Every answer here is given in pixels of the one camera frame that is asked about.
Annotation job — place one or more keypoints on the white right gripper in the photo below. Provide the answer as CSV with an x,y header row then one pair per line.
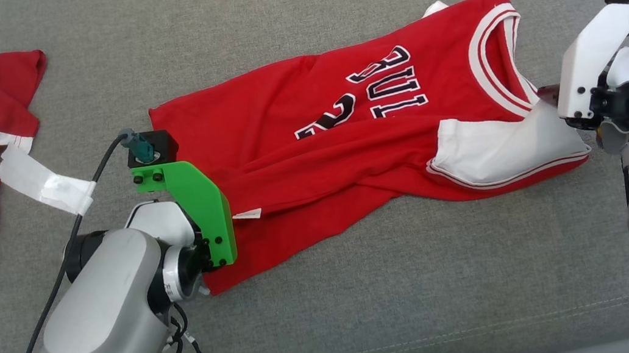
x,y
587,58

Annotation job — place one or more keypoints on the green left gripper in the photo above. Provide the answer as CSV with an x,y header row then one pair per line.
x,y
202,210

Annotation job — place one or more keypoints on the red basketball jersey white trim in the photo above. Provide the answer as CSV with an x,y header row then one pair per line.
x,y
348,153

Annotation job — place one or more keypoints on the white tape strip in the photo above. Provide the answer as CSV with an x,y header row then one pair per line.
x,y
44,180

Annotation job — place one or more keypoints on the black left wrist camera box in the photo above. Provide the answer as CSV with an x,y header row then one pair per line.
x,y
162,143

